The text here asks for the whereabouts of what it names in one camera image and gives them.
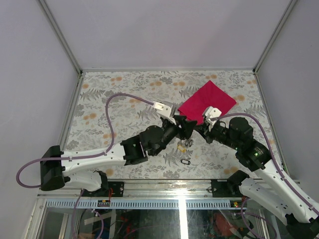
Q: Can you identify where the yellow tag key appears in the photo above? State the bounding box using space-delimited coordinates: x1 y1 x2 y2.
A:
177 145 186 153

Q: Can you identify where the large metal keyring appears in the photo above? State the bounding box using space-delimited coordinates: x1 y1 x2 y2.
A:
177 138 193 148

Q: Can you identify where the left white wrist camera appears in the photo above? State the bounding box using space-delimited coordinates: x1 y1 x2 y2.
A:
153 101 176 125

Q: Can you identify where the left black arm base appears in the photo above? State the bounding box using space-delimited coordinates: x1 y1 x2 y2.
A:
95 181 125 198

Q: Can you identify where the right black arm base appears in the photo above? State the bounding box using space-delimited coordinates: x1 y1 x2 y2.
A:
206 179 236 198

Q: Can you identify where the black tag key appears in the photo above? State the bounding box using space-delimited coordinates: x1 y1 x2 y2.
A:
180 158 191 165

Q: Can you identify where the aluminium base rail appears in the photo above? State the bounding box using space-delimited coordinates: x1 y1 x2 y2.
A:
36 180 243 210

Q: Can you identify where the folded magenta cloth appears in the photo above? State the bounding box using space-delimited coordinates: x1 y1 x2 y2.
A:
178 81 236 124

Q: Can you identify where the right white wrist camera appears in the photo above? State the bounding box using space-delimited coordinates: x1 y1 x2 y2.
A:
202 106 222 131

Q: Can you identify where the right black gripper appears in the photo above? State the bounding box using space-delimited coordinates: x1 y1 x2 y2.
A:
194 120 241 150

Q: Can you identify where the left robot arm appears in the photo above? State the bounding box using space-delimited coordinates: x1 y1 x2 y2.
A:
40 116 197 197

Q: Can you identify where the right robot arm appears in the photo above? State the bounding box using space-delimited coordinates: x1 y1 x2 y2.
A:
195 117 319 239

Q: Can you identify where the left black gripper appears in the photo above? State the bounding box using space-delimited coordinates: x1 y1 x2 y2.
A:
153 116 197 157

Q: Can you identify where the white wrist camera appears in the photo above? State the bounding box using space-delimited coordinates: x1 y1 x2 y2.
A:
202 106 222 131
153 101 176 125

